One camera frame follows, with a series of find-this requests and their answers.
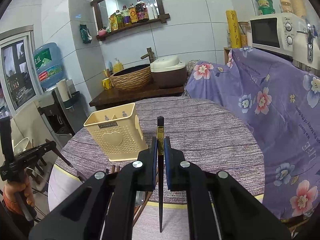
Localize white microwave oven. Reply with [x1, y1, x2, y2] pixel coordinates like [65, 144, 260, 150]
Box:
[249, 12, 306, 57]

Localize woven basket sink basin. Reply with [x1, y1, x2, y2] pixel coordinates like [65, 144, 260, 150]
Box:
[110, 64, 152, 90]

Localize person left hand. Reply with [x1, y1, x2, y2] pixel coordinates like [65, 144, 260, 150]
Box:
[3, 174, 35, 215]

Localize dark soy sauce bottle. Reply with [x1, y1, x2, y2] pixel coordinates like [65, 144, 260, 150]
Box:
[136, 0, 149, 22]

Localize green hanging packet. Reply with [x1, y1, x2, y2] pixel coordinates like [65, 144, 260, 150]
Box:
[79, 24, 93, 44]

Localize white brown rice cooker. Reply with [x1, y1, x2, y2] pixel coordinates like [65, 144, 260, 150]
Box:
[150, 55, 187, 89]

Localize purple floral cloth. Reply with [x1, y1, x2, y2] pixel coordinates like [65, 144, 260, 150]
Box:
[186, 47, 319, 219]

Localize white kettle chrome handle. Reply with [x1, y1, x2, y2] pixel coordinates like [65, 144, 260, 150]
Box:
[292, 16, 319, 77]

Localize yellow mug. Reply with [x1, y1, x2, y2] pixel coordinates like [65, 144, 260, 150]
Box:
[102, 77, 113, 90]

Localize green instant noodle cups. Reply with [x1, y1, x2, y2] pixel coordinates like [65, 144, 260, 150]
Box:
[255, 0, 276, 15]

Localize metal spoon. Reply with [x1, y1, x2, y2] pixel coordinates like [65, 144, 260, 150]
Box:
[135, 191, 146, 207]

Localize blue water jug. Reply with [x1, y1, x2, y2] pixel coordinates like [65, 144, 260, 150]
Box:
[33, 42, 66, 90]

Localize cream plastic utensil holder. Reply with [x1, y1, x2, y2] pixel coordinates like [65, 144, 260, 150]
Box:
[84, 102, 148, 161]

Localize black chopstick yellow band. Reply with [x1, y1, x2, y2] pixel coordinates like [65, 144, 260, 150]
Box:
[157, 116, 164, 232]

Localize water dispenser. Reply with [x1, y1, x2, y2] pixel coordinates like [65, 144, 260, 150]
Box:
[38, 87, 87, 147]

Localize wooden framed mirror shelf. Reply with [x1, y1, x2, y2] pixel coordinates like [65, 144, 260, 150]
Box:
[91, 0, 170, 41]

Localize yellow roll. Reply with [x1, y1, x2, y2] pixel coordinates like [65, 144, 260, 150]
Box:
[226, 10, 241, 48]

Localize wooden faucet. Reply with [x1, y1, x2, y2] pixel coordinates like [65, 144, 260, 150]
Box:
[140, 47, 156, 63]

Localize yellow soap bottle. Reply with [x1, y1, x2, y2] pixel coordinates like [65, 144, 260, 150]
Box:
[112, 58, 124, 74]

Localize dark wooden counter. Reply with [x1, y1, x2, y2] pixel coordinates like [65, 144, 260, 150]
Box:
[89, 83, 184, 110]

